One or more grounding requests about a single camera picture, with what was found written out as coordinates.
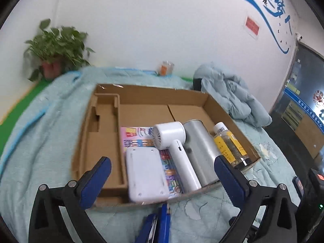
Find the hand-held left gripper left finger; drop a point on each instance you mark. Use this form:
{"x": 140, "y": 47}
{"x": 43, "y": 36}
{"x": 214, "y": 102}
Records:
{"x": 96, "y": 182}

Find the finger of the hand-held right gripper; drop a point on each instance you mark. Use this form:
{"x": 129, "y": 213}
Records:
{"x": 298, "y": 186}

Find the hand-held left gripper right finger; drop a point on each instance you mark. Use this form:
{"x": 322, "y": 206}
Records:
{"x": 229, "y": 181}

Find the clear bottle with yellow label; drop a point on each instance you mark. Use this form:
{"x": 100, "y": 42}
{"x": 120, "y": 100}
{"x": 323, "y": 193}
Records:
{"x": 227, "y": 144}

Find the silver metal can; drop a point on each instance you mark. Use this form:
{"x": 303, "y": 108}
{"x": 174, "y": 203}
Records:
{"x": 200, "y": 149}

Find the white handheld fan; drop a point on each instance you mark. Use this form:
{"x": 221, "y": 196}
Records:
{"x": 182, "y": 164}

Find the white rectangular device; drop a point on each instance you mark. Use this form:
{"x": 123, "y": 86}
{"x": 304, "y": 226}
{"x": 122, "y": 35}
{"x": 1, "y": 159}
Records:
{"x": 145, "y": 174}

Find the colourful magazine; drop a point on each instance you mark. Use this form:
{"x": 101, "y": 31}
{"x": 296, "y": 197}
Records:
{"x": 134, "y": 139}

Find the blue stapler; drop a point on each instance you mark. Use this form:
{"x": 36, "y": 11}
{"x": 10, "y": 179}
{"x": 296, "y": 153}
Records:
{"x": 164, "y": 222}

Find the cardboard box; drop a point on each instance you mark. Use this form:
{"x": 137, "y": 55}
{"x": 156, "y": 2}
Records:
{"x": 141, "y": 111}

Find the crumpled light blue quilt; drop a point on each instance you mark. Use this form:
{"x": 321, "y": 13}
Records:
{"x": 227, "y": 93}

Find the glass door with posters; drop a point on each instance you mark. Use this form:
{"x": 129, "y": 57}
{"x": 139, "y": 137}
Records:
{"x": 303, "y": 93}

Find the small black object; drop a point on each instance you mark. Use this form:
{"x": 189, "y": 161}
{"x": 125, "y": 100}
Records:
{"x": 197, "y": 83}

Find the green mat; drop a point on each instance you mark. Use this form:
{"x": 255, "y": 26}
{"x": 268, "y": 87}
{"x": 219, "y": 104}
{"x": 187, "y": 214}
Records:
{"x": 15, "y": 114}

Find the small orange jar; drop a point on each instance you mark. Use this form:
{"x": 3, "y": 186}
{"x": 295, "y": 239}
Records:
{"x": 165, "y": 68}

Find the potted green plant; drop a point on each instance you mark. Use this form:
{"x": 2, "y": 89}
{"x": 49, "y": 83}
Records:
{"x": 58, "y": 45}

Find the white security camera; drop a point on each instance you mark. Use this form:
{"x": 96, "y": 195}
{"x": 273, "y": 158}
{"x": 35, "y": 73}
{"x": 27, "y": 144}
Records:
{"x": 298, "y": 36}

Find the red wall sign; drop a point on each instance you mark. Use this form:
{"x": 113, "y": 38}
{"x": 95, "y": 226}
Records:
{"x": 252, "y": 26}

